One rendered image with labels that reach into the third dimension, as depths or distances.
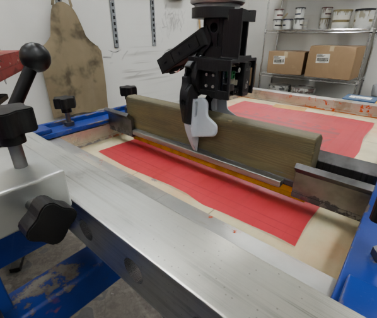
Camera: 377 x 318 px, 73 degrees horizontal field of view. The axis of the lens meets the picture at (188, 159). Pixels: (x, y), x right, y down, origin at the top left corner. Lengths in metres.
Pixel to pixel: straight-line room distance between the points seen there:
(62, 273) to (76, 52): 2.21
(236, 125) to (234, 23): 0.13
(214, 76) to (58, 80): 2.08
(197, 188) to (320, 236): 0.18
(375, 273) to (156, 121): 0.40
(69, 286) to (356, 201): 0.34
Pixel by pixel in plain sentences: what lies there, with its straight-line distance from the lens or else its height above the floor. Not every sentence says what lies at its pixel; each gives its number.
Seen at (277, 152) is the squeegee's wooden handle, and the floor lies 1.03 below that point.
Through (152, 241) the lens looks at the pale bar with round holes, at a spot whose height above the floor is 1.04.
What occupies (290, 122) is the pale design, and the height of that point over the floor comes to 0.96.
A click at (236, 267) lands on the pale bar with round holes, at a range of 0.18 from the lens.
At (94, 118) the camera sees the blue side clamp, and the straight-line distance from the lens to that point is 0.64.
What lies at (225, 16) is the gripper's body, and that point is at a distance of 0.38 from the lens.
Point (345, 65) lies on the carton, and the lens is 3.61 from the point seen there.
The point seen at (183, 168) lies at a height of 0.96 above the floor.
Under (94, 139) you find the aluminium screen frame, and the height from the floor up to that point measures 0.96.
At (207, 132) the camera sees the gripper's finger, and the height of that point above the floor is 1.04.
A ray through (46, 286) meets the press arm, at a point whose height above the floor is 0.92.
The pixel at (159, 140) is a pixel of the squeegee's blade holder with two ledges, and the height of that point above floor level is 0.99.
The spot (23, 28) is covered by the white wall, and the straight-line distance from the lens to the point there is 2.39.
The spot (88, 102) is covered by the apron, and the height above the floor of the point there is 0.63.
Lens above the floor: 1.17
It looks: 26 degrees down
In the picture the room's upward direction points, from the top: straight up
